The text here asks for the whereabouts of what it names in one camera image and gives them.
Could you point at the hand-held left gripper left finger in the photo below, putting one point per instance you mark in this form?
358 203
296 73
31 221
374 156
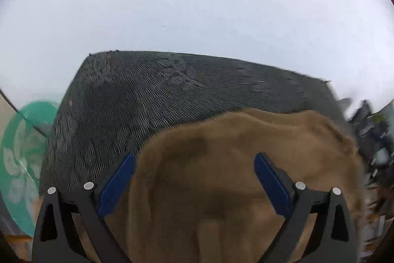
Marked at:
117 183

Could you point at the black dotted tablecloth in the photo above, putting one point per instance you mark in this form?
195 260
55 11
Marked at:
138 96

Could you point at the black metal chair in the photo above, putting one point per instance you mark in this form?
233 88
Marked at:
366 127

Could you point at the brown fleece garment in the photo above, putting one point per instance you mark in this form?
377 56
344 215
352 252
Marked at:
200 173

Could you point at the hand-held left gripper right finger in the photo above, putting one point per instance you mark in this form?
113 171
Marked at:
271 183

